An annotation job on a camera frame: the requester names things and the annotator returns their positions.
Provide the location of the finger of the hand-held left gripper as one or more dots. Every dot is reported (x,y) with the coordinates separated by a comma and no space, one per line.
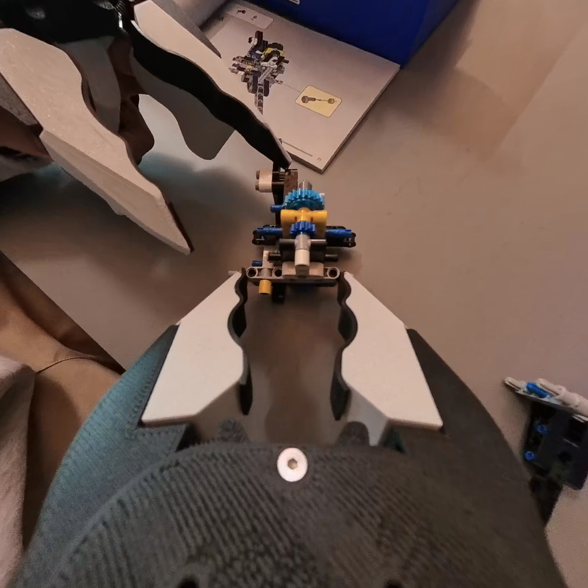
(82,138)
(202,87)

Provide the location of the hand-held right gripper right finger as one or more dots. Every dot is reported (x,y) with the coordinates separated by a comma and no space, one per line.
(381,363)

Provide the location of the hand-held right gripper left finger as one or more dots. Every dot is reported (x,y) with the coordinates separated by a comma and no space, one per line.
(197,358)

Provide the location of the lego gear assembly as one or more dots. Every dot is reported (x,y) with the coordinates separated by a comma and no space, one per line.
(303,239)

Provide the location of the lego instruction booklet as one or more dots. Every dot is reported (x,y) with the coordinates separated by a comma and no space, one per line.
(330,64)

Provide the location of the blue cardboard box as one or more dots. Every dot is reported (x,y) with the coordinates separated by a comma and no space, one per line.
(367,23)

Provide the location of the black lego frame assembly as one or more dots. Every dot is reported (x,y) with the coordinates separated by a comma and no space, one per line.
(551,436)

